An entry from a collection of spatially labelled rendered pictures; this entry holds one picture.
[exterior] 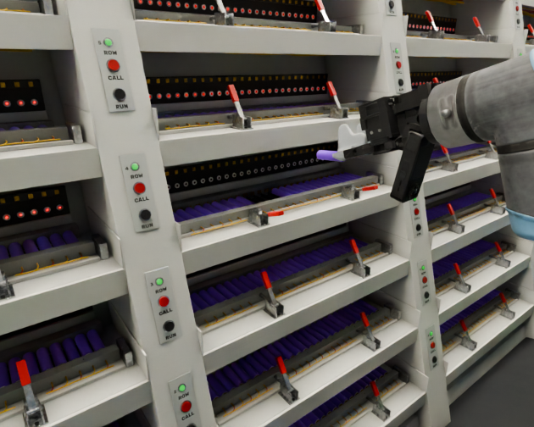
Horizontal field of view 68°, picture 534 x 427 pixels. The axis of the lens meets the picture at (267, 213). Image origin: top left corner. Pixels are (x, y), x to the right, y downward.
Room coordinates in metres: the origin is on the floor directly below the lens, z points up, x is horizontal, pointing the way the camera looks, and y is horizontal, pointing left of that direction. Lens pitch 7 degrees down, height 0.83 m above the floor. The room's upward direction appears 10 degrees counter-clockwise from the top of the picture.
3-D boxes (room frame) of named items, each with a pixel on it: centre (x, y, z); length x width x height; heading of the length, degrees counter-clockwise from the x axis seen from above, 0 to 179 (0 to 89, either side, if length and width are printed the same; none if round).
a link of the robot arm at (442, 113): (0.54, -0.28, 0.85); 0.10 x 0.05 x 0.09; 124
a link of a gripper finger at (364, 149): (0.65, -0.18, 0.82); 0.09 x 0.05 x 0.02; 38
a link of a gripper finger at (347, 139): (0.69, -0.16, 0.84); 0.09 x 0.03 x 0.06; 38
